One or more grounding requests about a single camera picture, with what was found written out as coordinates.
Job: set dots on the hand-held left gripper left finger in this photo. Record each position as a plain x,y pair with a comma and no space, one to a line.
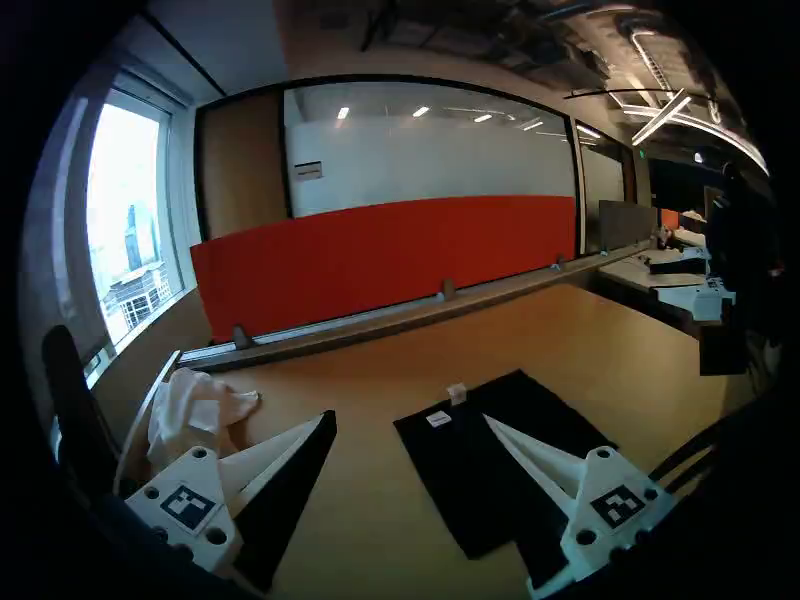
187,484

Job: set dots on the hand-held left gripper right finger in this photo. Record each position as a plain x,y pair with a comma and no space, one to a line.
615,494

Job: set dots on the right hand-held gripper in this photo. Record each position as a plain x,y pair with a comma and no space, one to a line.
744,250

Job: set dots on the black towel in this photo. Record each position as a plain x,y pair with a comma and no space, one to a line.
462,462

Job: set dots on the heap of white towels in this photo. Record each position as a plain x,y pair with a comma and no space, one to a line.
187,400

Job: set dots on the grey desk screen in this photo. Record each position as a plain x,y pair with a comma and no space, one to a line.
628,225

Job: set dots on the black office chair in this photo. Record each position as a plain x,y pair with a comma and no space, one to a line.
69,387

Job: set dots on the red desk screen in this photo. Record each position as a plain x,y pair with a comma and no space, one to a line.
375,262

